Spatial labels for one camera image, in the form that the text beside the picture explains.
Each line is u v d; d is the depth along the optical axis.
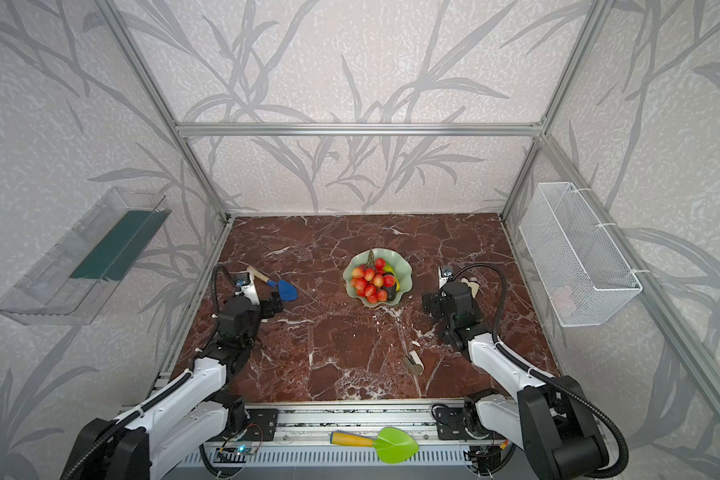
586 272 0.61
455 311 0.66
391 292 0.91
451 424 0.73
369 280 0.88
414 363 0.82
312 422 0.75
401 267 0.99
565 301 0.73
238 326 0.64
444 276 0.77
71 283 0.64
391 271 0.97
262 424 0.73
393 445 0.71
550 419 0.41
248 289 0.73
